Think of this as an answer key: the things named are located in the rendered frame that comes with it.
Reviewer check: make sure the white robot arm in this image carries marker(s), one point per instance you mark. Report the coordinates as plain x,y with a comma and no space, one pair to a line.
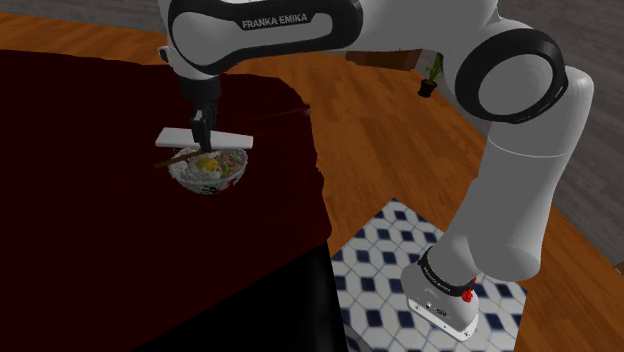
516,161

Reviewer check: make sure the white rectangular slab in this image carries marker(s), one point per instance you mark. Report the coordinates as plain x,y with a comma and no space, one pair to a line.
229,140

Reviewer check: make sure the brown chopstick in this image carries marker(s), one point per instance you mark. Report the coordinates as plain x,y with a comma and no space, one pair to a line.
175,159

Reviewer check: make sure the white bowl of food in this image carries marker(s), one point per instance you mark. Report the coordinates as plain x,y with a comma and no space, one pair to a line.
214,173

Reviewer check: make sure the green potted plant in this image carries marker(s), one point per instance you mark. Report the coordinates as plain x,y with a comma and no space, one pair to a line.
431,78

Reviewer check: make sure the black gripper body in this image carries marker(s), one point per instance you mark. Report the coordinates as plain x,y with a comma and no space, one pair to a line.
200,91

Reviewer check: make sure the brown wooden furniture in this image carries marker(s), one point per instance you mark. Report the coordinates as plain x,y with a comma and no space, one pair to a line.
385,58

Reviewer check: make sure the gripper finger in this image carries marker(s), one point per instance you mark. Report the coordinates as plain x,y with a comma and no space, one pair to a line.
196,128
208,130

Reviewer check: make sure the blue white patterned robot stand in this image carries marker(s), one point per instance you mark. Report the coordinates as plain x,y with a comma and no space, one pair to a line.
375,273

